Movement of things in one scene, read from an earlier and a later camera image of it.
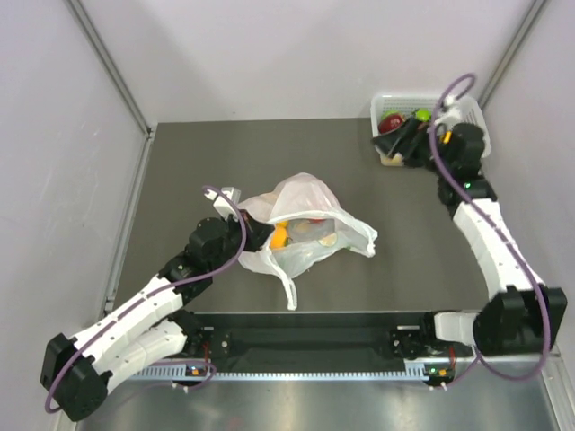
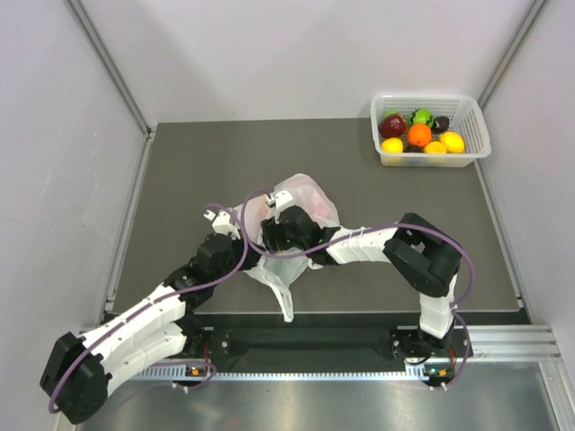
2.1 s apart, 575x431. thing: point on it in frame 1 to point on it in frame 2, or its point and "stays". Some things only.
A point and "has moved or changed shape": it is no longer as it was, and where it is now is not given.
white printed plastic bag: x=318 y=230 has moved or changed shape
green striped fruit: x=423 y=115 stays
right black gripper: x=387 y=143 to x=273 y=231
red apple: x=389 y=123 stays
